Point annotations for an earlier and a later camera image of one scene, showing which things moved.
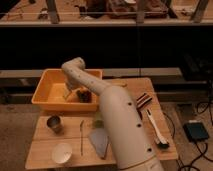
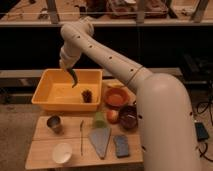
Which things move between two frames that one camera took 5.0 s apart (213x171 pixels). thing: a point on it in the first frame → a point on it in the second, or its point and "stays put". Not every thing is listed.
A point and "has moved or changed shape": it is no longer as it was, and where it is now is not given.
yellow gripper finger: x=68 y=95 → x=62 y=64
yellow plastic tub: x=49 y=92 stays put
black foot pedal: x=195 y=130 stays put
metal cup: x=55 y=122 stays put
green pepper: x=78 y=93 has moved or changed shape
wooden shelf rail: x=108 y=22 stays put
